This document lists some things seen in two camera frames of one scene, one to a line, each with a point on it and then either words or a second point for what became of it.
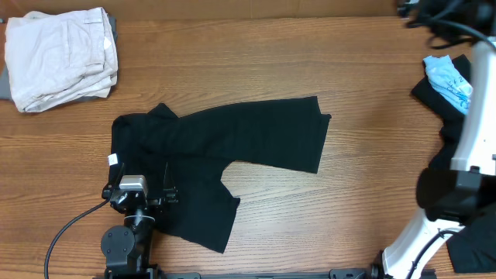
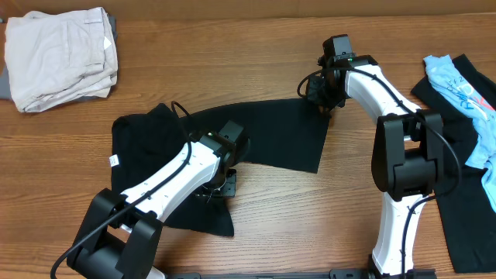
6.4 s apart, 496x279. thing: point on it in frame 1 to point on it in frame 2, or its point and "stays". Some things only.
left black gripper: (167, 190) to (229, 189)
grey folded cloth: (5, 93) stays
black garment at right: (473, 249) stays
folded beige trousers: (58, 56) stays
